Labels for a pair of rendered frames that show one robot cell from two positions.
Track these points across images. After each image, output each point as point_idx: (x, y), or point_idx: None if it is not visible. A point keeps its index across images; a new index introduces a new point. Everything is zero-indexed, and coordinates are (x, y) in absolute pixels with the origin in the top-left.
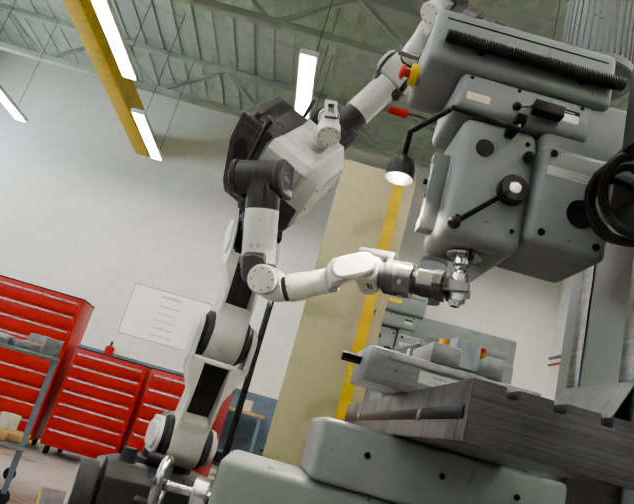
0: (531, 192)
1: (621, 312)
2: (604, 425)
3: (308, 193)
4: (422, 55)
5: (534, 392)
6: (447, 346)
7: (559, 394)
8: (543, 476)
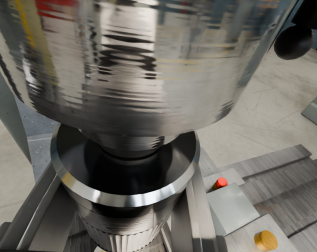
0: None
1: None
2: (306, 157)
3: None
4: None
5: (205, 151)
6: (284, 234)
7: None
8: (21, 143)
